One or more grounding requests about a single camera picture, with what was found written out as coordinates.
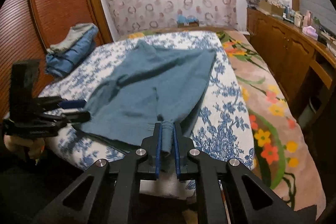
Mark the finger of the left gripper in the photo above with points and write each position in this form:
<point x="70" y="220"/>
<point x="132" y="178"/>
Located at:
<point x="73" y="117"/>
<point x="56" y="102"/>

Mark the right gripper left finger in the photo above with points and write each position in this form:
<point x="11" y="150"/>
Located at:
<point x="150" y="168"/>

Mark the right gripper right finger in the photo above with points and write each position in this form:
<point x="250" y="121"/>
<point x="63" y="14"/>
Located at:
<point x="184" y="167"/>

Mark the teal blue pants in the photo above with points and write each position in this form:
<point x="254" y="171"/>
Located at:
<point x="152" y="85"/>

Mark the person's left hand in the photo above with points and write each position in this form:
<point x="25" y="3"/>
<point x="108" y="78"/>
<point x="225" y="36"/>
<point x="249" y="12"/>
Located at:
<point x="32" y="148"/>

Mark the blue floral white bedspread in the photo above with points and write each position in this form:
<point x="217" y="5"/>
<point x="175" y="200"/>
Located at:
<point x="81" y="149"/>

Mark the folded blue denim jeans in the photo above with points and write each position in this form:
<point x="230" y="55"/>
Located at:
<point x="61" y="65"/>

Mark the folded grey garment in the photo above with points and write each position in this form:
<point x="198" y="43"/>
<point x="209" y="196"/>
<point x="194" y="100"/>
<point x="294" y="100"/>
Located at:
<point x="74" y="35"/>

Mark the colourful floral blanket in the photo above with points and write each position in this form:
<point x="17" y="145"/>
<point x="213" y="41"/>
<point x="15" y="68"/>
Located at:
<point x="273" y="121"/>

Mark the brown louvered wardrobe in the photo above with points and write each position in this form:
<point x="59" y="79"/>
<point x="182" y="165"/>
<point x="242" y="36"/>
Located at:
<point x="29" y="27"/>

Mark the cardboard box with blue items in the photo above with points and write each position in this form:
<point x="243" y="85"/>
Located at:
<point x="187" y="21"/>

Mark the wooden sideboard cabinet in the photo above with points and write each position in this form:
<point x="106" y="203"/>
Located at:
<point x="303" y="68"/>

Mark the cardboard box on sideboard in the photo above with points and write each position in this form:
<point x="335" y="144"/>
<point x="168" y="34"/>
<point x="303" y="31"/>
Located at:
<point x="270" y="9"/>

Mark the pink item on sideboard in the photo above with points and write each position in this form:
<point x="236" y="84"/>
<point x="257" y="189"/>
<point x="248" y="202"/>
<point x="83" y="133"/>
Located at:
<point x="310" y="32"/>

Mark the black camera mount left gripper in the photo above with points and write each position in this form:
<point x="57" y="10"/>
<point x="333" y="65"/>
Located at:
<point x="24" y="74"/>

